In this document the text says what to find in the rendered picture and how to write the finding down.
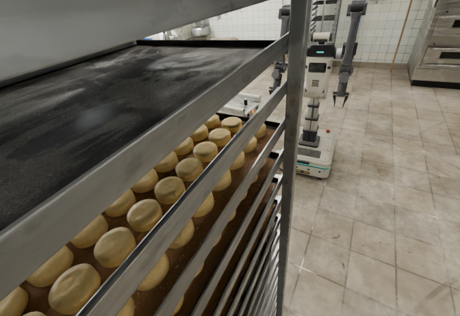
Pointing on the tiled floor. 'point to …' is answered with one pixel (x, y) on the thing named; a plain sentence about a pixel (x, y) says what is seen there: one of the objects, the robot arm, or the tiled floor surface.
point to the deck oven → (439, 38)
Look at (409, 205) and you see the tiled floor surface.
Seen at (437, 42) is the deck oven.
